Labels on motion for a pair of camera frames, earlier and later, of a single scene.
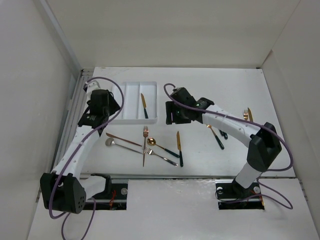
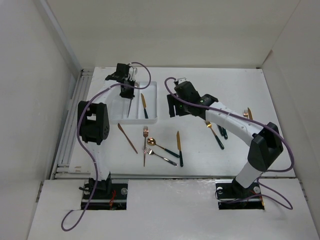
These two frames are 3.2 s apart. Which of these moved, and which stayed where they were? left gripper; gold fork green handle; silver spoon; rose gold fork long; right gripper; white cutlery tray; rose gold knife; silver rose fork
Moved: rose gold knife; left gripper; silver spoon; right gripper
Stayed: rose gold fork long; silver rose fork; gold fork green handle; white cutlery tray
